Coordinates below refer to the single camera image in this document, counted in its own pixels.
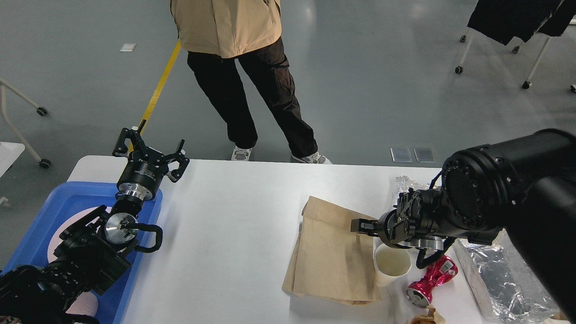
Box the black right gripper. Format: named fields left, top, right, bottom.
left=351, top=209, right=405, bottom=249

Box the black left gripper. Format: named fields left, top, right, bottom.
left=112, top=128, right=190, bottom=201

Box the white paper cup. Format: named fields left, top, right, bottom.
left=373, top=244, right=411, bottom=288

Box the brown paper bag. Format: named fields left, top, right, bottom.
left=282, top=196, right=382, bottom=306

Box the aluminium foil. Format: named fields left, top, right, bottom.
left=393, top=175, right=441, bottom=208

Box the pink plate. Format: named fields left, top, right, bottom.
left=47, top=207, right=97, bottom=263

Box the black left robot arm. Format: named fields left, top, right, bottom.
left=1, top=126, right=189, bottom=324

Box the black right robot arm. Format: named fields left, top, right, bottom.
left=350, top=129, right=576, bottom=323

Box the left metal floor plate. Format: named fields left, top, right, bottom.
left=390, top=147, right=412, bottom=163

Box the metal floor plate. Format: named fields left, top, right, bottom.
left=414, top=147, right=436, bottom=163
left=390, top=147, right=412, bottom=163

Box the crushed pink can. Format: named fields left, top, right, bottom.
left=405, top=256, right=459, bottom=308

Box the right metal floor plate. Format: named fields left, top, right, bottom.
left=414, top=147, right=436, bottom=163

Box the brown paper scrap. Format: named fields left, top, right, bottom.
left=406, top=305, right=446, bottom=324

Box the person in beige jacket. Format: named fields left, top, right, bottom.
left=170, top=0, right=331, bottom=164

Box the white rolling table left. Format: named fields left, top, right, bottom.
left=0, top=79, right=51, bottom=178

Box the blue plastic tray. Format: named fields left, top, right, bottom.
left=6, top=182, right=162, bottom=324

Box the white office chair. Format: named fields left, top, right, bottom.
left=454, top=27, right=553, bottom=90

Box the black jacket on chair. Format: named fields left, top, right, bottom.
left=467, top=0, right=576, bottom=45

